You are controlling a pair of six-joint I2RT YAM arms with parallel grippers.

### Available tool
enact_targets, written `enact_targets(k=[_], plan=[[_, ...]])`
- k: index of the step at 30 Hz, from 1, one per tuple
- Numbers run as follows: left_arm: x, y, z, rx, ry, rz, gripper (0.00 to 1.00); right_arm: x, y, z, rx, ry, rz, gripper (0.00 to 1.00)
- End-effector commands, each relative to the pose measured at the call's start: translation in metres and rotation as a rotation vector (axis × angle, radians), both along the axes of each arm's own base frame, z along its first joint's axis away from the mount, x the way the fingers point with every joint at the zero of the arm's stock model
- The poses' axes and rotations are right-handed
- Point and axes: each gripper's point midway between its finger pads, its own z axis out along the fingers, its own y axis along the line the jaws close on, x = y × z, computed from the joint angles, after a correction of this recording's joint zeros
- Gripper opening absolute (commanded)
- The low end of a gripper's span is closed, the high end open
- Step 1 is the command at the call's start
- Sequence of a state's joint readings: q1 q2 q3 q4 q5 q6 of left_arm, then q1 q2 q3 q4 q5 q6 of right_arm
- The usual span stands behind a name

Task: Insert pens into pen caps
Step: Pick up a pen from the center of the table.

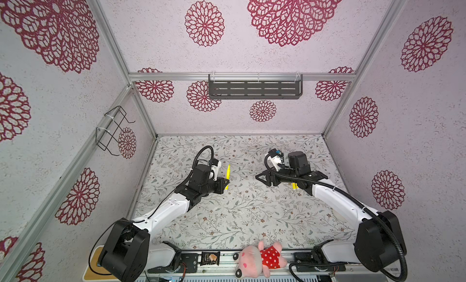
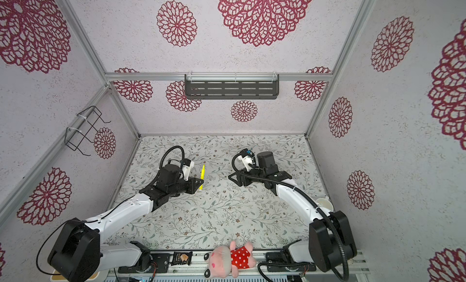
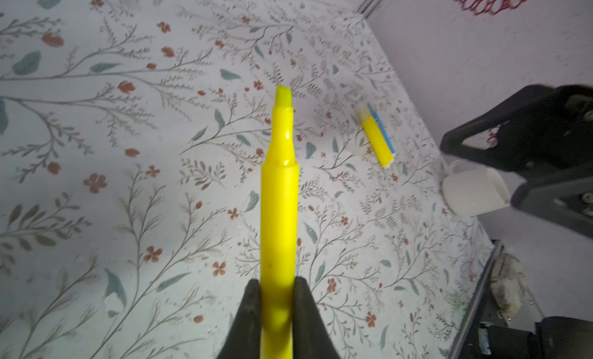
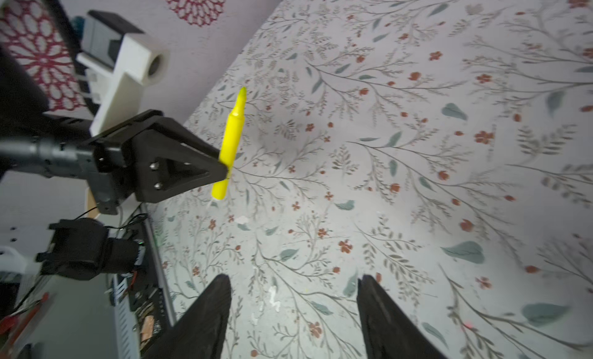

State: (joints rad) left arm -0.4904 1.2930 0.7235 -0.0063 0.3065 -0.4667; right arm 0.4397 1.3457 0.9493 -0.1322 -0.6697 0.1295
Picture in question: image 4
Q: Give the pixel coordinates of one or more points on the small dark snack packet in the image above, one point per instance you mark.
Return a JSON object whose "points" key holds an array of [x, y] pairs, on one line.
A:
{"points": [[149, 322]]}

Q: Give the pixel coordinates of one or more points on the red handled pliers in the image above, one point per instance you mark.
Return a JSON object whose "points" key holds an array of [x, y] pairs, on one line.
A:
{"points": [[16, 323]]}

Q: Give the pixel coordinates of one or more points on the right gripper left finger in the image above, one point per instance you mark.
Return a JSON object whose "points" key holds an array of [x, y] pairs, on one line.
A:
{"points": [[200, 333]]}

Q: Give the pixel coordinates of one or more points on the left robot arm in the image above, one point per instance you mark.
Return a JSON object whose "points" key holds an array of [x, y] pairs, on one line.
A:
{"points": [[45, 145]]}

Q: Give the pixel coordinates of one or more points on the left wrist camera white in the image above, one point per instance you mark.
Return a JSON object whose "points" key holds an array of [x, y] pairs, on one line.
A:
{"points": [[121, 61]]}

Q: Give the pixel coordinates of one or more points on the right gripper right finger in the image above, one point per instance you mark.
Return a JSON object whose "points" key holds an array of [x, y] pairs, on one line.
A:
{"points": [[387, 331]]}

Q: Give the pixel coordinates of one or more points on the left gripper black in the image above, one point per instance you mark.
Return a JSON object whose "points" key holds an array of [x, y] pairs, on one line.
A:
{"points": [[154, 165]]}

